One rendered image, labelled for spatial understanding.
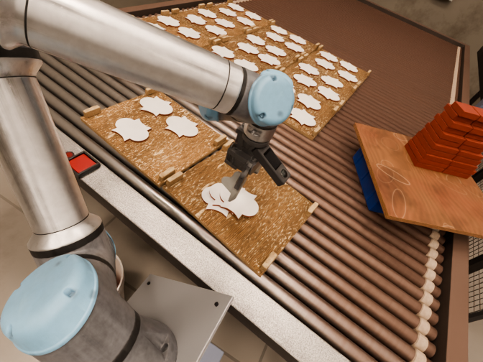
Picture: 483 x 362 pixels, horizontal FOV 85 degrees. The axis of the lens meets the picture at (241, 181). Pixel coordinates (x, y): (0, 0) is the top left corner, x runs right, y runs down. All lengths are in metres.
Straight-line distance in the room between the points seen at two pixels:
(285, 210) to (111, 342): 0.64
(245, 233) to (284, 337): 0.29
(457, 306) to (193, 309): 0.81
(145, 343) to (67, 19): 0.44
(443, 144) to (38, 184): 1.24
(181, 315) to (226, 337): 1.11
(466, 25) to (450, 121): 4.44
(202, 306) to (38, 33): 0.48
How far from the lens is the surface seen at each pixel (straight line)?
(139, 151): 0.98
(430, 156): 1.27
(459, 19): 5.60
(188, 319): 0.57
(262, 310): 0.77
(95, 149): 1.02
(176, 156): 0.97
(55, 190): 0.51
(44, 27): 0.37
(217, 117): 0.53
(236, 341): 1.69
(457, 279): 1.17
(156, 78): 0.37
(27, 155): 0.50
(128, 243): 1.83
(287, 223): 0.89
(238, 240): 0.80
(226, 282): 0.77
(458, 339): 1.05
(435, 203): 1.18
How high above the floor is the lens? 1.63
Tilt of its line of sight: 48 degrees down
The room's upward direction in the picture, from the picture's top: 21 degrees clockwise
